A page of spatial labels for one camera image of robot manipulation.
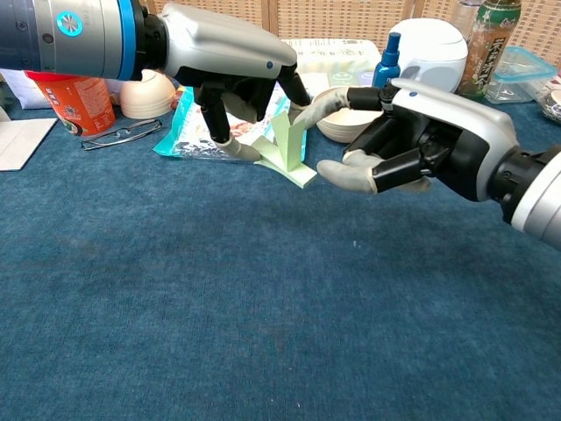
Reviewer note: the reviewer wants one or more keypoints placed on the pink small tissue pack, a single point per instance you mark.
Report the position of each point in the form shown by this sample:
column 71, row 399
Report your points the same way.
column 316, row 83

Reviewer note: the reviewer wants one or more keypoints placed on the clear container blue lid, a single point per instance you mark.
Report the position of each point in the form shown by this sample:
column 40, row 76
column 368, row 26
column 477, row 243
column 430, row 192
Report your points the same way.
column 521, row 74

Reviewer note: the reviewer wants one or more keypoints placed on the purple small tissue pack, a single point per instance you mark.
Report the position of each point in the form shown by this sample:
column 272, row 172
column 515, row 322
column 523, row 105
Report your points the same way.
column 367, row 79

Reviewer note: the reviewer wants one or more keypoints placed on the green small tissue pack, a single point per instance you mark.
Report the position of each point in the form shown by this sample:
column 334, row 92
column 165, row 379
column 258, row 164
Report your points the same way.
column 345, row 79

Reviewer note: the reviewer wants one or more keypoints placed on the blue carpet table mat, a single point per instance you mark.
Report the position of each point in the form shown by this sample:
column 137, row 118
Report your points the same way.
column 263, row 285

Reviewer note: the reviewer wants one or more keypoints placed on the clear water bottle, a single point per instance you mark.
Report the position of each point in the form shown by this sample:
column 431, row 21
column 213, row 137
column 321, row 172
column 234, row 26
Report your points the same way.
column 465, row 19

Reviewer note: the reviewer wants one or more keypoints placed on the wicker folding screen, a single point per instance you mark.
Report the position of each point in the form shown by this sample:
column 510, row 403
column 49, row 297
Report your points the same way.
column 342, row 19

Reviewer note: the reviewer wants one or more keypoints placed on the white paper sheet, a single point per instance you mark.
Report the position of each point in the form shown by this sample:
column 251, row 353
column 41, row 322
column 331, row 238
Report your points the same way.
column 19, row 140

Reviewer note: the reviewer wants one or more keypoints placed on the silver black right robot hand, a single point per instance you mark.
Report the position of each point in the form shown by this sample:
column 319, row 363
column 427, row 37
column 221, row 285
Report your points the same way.
column 456, row 131

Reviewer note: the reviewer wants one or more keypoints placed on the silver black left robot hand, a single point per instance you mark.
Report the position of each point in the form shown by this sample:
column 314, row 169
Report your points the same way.
column 219, row 48

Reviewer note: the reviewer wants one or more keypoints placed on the black frame eyeglasses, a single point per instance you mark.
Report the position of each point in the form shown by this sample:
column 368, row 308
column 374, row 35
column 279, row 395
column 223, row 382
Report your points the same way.
column 120, row 133

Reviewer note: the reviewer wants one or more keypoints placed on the blue spray bottle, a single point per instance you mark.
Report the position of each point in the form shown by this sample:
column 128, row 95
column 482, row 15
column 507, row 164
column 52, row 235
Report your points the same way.
column 386, row 61

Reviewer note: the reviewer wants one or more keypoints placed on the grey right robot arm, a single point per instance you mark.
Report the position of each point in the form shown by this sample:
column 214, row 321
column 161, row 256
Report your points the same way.
column 537, row 197

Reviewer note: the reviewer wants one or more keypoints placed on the upturned beige bowl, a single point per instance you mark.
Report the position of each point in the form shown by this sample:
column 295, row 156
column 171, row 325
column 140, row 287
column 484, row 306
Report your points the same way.
column 144, row 98

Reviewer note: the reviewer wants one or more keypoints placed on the white tissue pack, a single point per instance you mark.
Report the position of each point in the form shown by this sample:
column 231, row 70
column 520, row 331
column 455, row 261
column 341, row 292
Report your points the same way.
column 17, row 90

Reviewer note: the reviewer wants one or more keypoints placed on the teal clear snack bag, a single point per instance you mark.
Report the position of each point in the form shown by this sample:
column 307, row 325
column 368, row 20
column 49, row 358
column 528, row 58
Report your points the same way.
column 188, row 131

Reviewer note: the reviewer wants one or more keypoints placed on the orange cookie snack pack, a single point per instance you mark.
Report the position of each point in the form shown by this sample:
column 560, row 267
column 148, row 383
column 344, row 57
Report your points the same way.
column 179, row 96

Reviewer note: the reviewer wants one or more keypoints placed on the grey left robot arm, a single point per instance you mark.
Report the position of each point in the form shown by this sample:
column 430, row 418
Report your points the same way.
column 66, row 35

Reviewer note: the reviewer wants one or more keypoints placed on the light green paper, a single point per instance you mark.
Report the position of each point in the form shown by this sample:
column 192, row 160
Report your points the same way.
column 287, row 149

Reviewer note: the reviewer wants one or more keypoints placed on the red instant noodle cup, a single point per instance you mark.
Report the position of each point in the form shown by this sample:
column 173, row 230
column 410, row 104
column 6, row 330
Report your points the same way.
column 81, row 105

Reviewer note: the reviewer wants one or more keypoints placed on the open beige bowl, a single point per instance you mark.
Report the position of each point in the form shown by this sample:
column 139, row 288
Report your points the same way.
column 337, row 127

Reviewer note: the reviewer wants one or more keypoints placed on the green tea bottle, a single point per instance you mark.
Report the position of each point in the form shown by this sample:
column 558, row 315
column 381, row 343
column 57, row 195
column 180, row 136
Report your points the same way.
column 482, row 57

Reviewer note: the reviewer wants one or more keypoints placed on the toilet paper roll pack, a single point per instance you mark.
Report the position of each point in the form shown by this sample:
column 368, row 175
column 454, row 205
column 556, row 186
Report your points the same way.
column 342, row 54

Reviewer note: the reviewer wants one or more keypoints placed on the white rice cooker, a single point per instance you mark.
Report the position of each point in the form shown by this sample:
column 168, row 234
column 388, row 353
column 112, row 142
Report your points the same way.
column 431, row 52

